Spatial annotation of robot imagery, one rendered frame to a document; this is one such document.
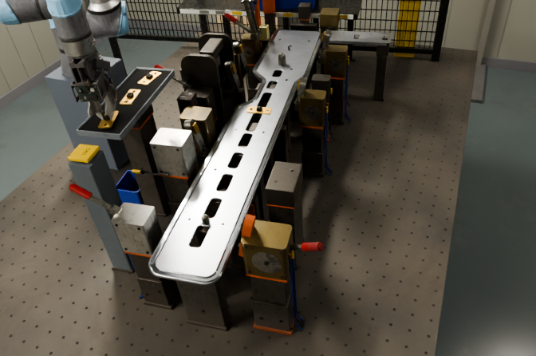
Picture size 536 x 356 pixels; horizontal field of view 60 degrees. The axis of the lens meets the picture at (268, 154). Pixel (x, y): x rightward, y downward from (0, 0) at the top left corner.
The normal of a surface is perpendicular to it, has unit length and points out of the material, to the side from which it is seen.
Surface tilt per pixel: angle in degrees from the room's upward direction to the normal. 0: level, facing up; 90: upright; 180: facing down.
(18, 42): 90
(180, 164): 90
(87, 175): 90
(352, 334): 0
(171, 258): 0
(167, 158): 90
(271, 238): 0
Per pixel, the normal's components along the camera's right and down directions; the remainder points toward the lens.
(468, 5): -0.38, 0.60
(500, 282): -0.07, -0.78
